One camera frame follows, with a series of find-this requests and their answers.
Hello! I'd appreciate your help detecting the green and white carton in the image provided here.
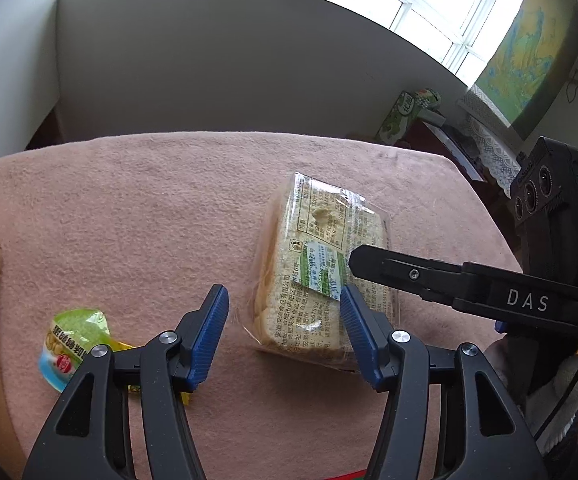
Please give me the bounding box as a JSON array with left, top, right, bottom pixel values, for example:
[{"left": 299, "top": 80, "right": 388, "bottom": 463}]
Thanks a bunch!
[{"left": 373, "top": 88, "right": 443, "bottom": 145}]

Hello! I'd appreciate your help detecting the yellow snack packet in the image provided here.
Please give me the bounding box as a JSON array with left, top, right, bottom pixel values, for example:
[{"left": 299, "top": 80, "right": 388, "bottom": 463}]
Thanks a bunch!
[{"left": 109, "top": 339, "right": 194, "bottom": 405}]

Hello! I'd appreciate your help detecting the white cabinet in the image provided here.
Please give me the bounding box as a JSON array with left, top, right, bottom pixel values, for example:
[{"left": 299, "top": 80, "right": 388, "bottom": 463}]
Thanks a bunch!
[{"left": 0, "top": 0, "right": 67, "bottom": 181}]

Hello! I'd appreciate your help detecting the green jelly cup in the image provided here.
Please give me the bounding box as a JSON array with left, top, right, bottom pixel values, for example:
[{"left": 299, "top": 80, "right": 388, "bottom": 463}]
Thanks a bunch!
[{"left": 38, "top": 306, "right": 112, "bottom": 392}]

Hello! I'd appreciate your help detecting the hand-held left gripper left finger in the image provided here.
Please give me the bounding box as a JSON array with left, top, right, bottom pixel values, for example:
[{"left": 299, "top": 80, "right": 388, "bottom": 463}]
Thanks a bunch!
[{"left": 21, "top": 284, "right": 230, "bottom": 480}]

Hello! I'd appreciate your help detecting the dark wooden cabinet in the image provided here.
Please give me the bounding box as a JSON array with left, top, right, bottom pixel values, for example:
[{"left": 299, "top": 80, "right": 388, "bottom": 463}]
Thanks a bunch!
[{"left": 404, "top": 119, "right": 517, "bottom": 241}]

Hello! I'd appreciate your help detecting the white framed window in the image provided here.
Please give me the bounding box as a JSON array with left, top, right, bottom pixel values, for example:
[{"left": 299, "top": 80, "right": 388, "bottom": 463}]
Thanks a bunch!
[{"left": 64, "top": 0, "right": 542, "bottom": 88}]

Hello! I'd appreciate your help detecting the wall map poster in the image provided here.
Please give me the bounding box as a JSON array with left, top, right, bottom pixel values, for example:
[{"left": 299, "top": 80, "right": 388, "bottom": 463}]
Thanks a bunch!
[{"left": 473, "top": 0, "right": 578, "bottom": 128}]

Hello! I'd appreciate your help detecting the white lace cloth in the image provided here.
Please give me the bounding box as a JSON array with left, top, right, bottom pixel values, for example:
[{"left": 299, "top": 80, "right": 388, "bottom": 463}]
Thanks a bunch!
[{"left": 456, "top": 85, "right": 522, "bottom": 195}]

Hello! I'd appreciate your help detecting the black cable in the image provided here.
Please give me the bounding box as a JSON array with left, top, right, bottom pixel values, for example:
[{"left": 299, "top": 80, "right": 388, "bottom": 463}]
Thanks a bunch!
[{"left": 532, "top": 345, "right": 578, "bottom": 443}]

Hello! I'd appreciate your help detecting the person's right hand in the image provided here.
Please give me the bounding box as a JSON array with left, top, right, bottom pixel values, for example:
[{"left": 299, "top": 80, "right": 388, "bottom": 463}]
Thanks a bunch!
[{"left": 486, "top": 335, "right": 560, "bottom": 403}]

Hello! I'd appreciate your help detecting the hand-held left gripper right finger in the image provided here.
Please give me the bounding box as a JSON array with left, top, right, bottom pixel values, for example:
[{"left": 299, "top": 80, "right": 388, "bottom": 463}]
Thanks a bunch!
[{"left": 339, "top": 284, "right": 552, "bottom": 480}]

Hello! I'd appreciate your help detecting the sliced bread packet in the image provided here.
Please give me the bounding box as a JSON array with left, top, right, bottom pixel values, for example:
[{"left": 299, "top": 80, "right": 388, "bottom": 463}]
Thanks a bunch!
[{"left": 239, "top": 172, "right": 402, "bottom": 373}]

